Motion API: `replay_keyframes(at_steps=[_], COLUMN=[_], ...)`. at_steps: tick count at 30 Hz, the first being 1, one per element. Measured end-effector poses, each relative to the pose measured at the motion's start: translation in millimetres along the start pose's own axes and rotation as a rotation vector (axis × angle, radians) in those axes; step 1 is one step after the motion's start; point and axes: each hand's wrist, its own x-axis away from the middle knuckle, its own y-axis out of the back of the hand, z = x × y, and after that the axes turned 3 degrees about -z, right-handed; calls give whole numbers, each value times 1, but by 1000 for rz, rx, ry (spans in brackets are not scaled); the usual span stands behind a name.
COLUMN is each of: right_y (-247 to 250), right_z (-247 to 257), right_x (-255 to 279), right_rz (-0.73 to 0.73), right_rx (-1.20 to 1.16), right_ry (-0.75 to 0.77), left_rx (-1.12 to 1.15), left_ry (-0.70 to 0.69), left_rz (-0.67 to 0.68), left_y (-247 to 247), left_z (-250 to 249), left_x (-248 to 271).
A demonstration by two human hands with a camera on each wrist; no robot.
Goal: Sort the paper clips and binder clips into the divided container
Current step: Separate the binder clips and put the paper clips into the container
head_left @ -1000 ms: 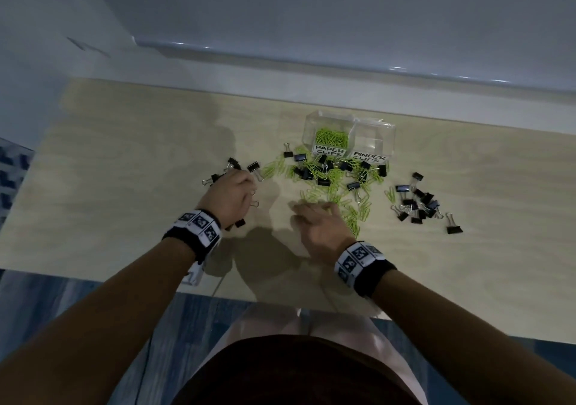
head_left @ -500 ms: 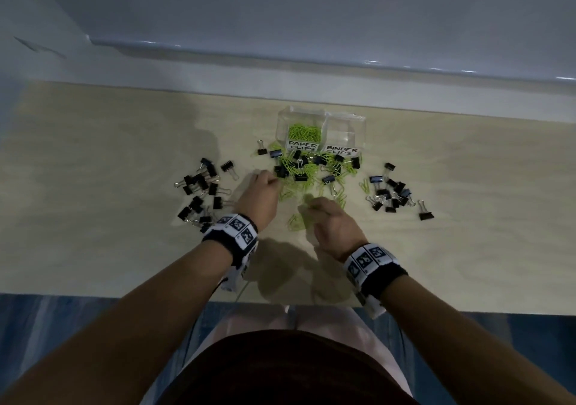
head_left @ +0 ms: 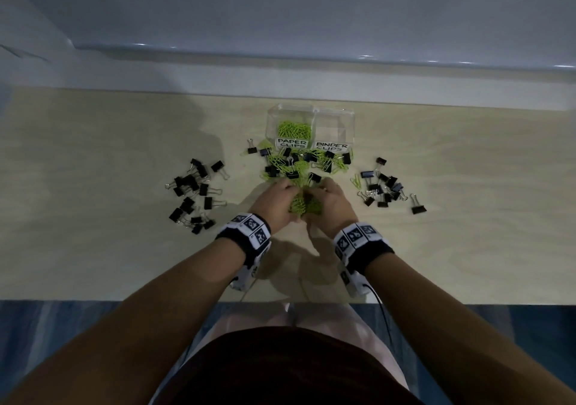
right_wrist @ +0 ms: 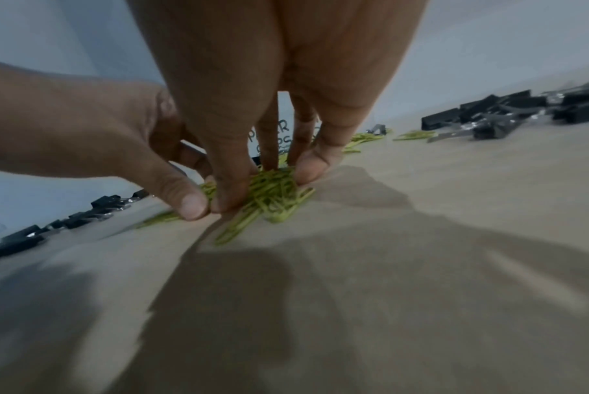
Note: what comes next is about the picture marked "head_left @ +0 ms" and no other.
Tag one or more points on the person's right hand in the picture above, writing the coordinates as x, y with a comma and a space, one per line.
335, 211

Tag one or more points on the person's left hand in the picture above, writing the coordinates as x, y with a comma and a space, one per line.
274, 207

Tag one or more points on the pile of green paper clips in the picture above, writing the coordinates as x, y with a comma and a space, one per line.
299, 204
290, 130

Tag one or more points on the transparent box for binder clips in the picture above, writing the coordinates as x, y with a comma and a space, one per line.
335, 126

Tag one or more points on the clear two-compartment plastic box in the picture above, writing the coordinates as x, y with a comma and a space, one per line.
288, 112

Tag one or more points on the person's right forearm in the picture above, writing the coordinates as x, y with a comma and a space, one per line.
463, 328

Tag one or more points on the person's left forearm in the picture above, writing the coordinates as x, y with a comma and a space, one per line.
126, 328

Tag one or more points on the black white marker wristband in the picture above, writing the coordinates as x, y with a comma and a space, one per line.
249, 234
362, 245

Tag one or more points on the dark brown shirt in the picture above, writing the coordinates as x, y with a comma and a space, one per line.
288, 368

